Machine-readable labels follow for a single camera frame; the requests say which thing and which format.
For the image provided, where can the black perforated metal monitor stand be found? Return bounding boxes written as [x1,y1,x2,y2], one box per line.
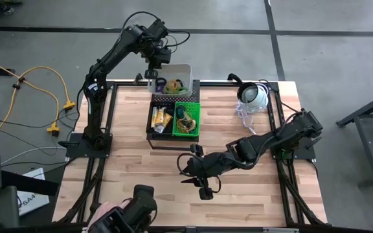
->
[146,79,201,151]

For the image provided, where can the black strap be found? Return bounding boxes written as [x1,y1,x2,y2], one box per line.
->
[0,170,60,197]

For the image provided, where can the small yellow white pack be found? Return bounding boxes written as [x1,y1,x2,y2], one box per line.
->
[150,106,159,129]

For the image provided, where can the black background robot device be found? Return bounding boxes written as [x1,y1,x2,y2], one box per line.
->
[88,184,158,233]

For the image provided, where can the white desk lamp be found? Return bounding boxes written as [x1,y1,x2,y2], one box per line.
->
[236,82,269,114]

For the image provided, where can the black metal rig frame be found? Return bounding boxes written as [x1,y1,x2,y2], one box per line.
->
[52,79,329,227]

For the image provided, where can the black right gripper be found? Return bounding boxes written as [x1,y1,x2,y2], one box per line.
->
[180,144,228,201]

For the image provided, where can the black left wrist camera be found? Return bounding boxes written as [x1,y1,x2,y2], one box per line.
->
[153,19,170,40]

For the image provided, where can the black slotted basket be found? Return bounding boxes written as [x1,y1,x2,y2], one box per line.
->
[146,100,176,137]

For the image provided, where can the person's shoe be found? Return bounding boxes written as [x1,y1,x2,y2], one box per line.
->
[0,3,16,16]

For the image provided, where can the yellow extension cord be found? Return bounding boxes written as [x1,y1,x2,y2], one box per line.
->
[0,54,76,136]

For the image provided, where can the white plastic bin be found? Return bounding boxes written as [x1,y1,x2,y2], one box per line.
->
[147,63,194,98]

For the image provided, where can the person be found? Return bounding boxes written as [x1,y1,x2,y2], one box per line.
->
[87,199,133,229]

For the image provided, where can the black camera cable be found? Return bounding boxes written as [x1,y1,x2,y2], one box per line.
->
[177,152,222,194]
[120,11,191,54]

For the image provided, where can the yellow crayon pack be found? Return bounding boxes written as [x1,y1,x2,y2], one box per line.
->
[157,107,174,129]

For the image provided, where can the white lamp cable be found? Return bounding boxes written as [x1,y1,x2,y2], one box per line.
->
[234,100,257,135]

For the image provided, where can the green plastic basket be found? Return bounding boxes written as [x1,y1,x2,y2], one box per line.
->
[172,102,201,138]

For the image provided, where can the tan looped cords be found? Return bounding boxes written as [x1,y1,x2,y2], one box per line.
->
[176,118,198,134]

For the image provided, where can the white cardboard box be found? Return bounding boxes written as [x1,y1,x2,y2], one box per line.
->
[16,167,51,217]

